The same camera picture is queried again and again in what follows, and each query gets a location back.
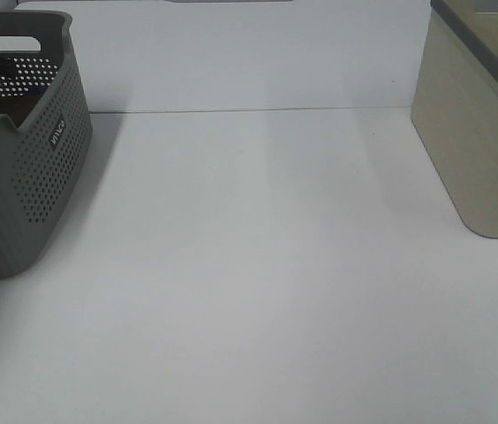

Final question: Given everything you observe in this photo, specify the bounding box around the grey perforated plastic basket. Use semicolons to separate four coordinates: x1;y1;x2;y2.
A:
0;11;93;279

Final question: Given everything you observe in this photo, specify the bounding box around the beige plastic basket grey rim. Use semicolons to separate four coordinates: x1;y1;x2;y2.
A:
411;1;498;239

